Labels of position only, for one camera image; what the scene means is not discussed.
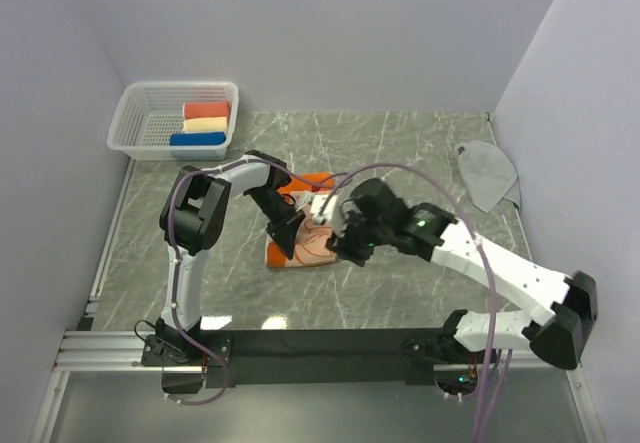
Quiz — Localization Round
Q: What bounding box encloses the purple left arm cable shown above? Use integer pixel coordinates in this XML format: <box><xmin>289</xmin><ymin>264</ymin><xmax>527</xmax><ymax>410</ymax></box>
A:
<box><xmin>167</xmin><ymin>155</ymin><xmax>321</xmax><ymax>407</ymax></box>

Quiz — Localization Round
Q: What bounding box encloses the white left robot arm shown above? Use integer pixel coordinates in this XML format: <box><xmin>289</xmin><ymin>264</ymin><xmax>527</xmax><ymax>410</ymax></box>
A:
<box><xmin>155</xmin><ymin>151</ymin><xmax>305</xmax><ymax>365</ymax></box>

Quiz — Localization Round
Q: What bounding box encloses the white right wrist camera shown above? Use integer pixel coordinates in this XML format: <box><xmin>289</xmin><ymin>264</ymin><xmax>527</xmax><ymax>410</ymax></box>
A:
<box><xmin>310</xmin><ymin>193</ymin><xmax>346</xmax><ymax>237</ymax></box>

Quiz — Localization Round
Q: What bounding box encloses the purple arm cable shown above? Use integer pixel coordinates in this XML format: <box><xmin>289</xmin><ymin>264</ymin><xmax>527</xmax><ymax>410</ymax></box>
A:
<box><xmin>167</xmin><ymin>155</ymin><xmax>321</xmax><ymax>407</ymax></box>
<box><xmin>317</xmin><ymin>162</ymin><xmax>514</xmax><ymax>443</ymax></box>

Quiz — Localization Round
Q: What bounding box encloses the white plastic basket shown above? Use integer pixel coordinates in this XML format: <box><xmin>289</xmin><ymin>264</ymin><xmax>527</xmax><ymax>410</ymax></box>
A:
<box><xmin>107</xmin><ymin>81</ymin><xmax>239</xmax><ymax>161</ymax></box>

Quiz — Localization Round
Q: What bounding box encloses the grey towel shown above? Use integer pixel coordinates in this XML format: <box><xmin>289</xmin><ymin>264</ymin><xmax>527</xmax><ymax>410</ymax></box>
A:
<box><xmin>455</xmin><ymin>141</ymin><xmax>522</xmax><ymax>213</ymax></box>

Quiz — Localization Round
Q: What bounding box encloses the cream rolled towel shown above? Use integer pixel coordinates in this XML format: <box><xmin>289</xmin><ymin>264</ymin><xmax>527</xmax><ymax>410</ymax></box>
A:
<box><xmin>183</xmin><ymin>116</ymin><xmax>229</xmax><ymax>133</ymax></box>

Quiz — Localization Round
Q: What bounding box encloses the red rolled towel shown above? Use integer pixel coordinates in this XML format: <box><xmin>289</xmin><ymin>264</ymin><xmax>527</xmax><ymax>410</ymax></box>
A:
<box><xmin>182</xmin><ymin>100</ymin><xmax>231</xmax><ymax>120</ymax></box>

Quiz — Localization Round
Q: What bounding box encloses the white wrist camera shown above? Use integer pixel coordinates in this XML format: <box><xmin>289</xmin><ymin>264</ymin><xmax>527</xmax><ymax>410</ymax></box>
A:
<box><xmin>282</xmin><ymin>191</ymin><xmax>315</xmax><ymax>216</ymax></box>
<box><xmin>310</xmin><ymin>193</ymin><xmax>346</xmax><ymax>237</ymax></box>

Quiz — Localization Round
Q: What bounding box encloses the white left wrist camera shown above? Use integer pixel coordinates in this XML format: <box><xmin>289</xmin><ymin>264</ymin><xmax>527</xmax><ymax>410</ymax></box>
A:
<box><xmin>282</xmin><ymin>191</ymin><xmax>315</xmax><ymax>216</ymax></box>

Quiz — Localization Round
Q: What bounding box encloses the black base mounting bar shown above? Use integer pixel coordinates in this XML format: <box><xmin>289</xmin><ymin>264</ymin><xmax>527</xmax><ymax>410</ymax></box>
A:
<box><xmin>141</xmin><ymin>328</ymin><xmax>484</xmax><ymax>388</ymax></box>

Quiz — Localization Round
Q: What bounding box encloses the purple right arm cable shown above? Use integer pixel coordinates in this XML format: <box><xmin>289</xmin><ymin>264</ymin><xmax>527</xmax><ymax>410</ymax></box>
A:
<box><xmin>317</xmin><ymin>162</ymin><xmax>514</xmax><ymax>443</ymax></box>

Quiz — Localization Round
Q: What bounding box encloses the orange cartoon towel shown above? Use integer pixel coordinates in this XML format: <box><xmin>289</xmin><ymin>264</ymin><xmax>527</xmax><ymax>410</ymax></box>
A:
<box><xmin>265</xmin><ymin>172</ymin><xmax>336</xmax><ymax>269</ymax></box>

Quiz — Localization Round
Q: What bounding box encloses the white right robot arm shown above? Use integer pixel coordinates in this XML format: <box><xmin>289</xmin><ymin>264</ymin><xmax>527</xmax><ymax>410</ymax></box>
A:
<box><xmin>311</xmin><ymin>178</ymin><xmax>598</xmax><ymax>370</ymax></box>

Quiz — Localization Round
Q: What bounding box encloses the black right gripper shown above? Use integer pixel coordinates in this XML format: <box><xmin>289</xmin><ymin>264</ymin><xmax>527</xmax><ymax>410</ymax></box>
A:
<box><xmin>325</xmin><ymin>204</ymin><xmax>391</xmax><ymax>267</ymax></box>

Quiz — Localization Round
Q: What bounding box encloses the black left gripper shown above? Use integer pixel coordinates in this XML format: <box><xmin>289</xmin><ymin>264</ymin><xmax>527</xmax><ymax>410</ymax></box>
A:
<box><xmin>248</xmin><ymin>186</ymin><xmax>307</xmax><ymax>259</ymax></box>

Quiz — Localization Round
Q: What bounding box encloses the blue rolled towel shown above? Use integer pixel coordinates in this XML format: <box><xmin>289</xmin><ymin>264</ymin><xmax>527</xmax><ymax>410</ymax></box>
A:
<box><xmin>169</xmin><ymin>132</ymin><xmax>227</xmax><ymax>147</ymax></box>

